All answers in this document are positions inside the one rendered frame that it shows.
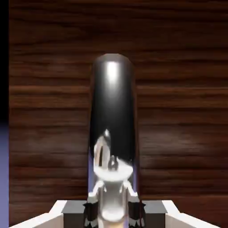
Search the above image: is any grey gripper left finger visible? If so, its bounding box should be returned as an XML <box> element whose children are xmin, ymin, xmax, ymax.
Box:
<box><xmin>9</xmin><ymin>199</ymin><xmax>88</xmax><ymax>228</ymax></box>

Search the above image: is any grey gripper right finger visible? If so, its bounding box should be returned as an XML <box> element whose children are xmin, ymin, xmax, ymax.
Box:
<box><xmin>142</xmin><ymin>199</ymin><xmax>221</xmax><ymax>228</ymax></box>

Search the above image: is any dark shiny curved metal handle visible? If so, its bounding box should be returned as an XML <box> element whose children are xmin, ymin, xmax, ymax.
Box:
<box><xmin>83</xmin><ymin>53</ymin><xmax>147</xmax><ymax>228</ymax></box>

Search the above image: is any dark wood cabinet door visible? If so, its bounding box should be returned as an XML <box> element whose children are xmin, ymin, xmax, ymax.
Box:
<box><xmin>8</xmin><ymin>0</ymin><xmax>228</xmax><ymax>228</ymax></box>

